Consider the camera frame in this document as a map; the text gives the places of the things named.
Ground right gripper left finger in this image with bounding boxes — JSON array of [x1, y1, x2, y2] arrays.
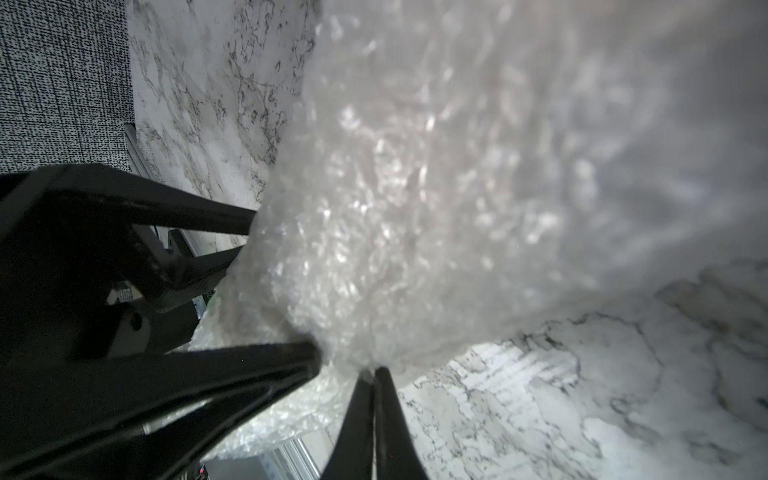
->
[[321, 371, 374, 480]]

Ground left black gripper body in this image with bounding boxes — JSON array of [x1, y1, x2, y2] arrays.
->
[[1, 170, 198, 369]]

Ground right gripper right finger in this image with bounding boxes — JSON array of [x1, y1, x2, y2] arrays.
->
[[374, 367, 428, 480]]

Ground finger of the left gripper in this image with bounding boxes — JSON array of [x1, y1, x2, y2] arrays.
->
[[1, 343, 321, 479], [59, 164, 256, 235]]

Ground small white ribbed vase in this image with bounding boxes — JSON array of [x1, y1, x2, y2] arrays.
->
[[192, 1, 767, 459]]

